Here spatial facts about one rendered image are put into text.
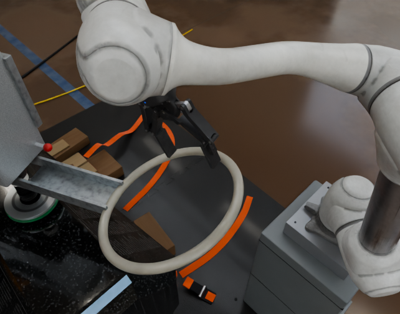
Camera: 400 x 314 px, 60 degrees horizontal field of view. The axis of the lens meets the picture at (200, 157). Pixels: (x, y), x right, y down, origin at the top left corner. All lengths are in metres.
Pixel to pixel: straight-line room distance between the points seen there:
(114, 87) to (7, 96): 0.85
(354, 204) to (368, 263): 0.20
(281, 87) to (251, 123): 0.61
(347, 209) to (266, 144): 1.73
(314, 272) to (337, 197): 0.34
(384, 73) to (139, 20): 0.49
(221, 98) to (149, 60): 2.88
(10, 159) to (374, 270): 1.20
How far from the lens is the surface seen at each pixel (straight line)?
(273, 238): 1.48
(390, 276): 1.20
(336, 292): 1.45
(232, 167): 1.08
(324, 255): 1.43
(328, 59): 0.73
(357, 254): 1.16
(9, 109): 1.28
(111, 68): 0.42
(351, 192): 1.24
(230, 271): 2.25
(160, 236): 2.22
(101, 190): 1.30
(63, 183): 1.37
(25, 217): 1.59
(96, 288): 1.41
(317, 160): 2.89
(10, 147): 1.32
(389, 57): 0.80
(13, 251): 1.60
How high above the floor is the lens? 2.08
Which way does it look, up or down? 49 degrees down
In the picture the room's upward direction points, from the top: straight up
